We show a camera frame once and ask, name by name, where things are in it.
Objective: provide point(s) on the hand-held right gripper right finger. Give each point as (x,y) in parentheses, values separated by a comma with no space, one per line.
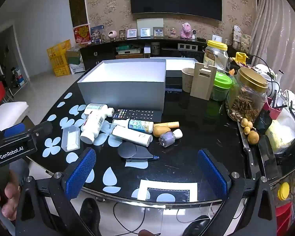
(211,174)

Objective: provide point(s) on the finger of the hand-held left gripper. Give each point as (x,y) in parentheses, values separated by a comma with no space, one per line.
(43,129)
(13,129)

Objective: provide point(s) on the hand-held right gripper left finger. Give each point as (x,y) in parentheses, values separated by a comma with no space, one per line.
(80,174)

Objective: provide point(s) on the clear plastic case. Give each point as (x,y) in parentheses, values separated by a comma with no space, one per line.
(70,139)

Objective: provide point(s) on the large white bottle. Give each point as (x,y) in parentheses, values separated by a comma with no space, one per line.
(91,127)

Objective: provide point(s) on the grey round disc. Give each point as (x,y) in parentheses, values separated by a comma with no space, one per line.
(126,150)

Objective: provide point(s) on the clear plastic cap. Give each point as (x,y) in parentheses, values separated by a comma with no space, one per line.
(105,127)

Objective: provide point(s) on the purple bottle with white cap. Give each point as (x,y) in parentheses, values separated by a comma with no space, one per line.
(166,139)

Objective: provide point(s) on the orange tube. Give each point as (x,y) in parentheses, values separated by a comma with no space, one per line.
(172,124)

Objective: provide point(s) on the white tube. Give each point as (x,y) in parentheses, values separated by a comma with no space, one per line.
(130,135)

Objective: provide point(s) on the tan gourd-shaped bottle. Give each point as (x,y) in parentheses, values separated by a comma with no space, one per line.
(159,130)

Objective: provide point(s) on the white spray bottle colourful label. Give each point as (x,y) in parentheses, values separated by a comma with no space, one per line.
(137,125)

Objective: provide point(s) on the black remote control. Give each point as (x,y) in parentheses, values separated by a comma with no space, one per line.
(137,115)

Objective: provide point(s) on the grey cardboard box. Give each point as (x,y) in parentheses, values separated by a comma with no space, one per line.
(120,93)

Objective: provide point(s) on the person's left hand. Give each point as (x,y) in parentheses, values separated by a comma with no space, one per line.
(12,191)

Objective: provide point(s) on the black shoe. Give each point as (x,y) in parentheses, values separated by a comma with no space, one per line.
(196,226)
(89,216)

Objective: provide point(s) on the brown longan fruit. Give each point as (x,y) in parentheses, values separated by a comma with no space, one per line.
(249,125)
(252,137)
(244,122)
(247,130)

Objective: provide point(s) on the black tray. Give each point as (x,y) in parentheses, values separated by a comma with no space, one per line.
(268,157)

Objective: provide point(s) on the white sack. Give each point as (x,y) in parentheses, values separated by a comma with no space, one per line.
(76,69)

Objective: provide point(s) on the black pouch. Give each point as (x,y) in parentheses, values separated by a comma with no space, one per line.
(263,123)

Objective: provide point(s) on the yellow round lid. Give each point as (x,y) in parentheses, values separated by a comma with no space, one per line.
(284,191)

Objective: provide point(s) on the yellow plastic bag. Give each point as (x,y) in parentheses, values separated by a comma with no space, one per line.
(277,134)

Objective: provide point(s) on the brown cardboard box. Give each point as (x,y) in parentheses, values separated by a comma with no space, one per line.
(73,56)

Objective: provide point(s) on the jar with gold lid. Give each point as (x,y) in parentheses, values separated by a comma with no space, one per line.
(245,98)

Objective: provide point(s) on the red plastic stool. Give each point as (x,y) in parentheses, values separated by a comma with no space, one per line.
(284,216)

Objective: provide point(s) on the red holder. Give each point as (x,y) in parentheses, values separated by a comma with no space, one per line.
(272,111)

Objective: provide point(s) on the wooden board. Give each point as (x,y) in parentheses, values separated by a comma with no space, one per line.
(201,83)

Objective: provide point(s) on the white plastic bag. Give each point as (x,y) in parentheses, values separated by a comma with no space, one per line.
(288,124)

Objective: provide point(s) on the jar with green lid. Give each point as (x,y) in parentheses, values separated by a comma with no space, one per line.
(221,81)

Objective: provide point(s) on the black television cabinet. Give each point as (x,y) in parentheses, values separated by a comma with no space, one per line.
(100,54)

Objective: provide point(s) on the brown paper cup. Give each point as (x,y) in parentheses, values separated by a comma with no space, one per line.
(186,81)

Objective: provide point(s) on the red poster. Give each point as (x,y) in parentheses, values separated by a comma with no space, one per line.
(81,35)

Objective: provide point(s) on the orange packet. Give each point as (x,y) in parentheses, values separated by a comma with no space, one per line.
(232,71)

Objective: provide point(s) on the blue toy package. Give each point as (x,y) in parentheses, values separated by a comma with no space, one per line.
(96,33)

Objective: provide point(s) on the grey box lid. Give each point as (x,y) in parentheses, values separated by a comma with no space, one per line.
(182,65)

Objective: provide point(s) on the grey set-top box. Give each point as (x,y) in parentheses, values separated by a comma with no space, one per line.
(127,50)

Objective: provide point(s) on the white appliance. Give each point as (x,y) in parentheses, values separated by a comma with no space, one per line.
(263,70)

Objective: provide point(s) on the pink round ornament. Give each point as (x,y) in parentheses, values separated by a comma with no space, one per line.
(112,34)

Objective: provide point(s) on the yellow plastic toy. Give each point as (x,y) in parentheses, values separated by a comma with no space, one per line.
(241,57)

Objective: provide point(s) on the jar with yellow lid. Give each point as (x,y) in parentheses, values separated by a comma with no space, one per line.
(216,54)

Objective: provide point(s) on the grey socket panel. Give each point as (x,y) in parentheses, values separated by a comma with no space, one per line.
(186,46)

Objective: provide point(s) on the small white box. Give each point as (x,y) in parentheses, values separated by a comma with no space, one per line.
(147,48)

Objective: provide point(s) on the white kettle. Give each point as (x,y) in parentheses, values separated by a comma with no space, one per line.
(216,38)

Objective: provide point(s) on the white paper bag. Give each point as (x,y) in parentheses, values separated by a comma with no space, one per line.
(236,38)

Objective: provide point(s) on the pink plush toy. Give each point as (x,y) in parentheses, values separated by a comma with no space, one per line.
(186,30)

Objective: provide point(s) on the pink figurine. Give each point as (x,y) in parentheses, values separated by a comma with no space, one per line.
(173,32)

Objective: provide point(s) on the white board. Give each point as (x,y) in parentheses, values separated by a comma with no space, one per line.
(150,22)

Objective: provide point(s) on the beige curtain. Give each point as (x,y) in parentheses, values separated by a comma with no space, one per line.
(280,29)

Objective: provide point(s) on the small dark photo frame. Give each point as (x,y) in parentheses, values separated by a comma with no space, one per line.
(122,34)

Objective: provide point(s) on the pink photo frame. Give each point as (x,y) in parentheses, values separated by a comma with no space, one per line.
(132,33)

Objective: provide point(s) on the white photo frame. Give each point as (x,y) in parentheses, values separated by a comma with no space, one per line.
(145,32)

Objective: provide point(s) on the white security camera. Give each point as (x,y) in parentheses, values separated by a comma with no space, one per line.
(194,32)

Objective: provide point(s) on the wooden photo frame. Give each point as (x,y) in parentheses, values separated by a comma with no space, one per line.
(158,32)

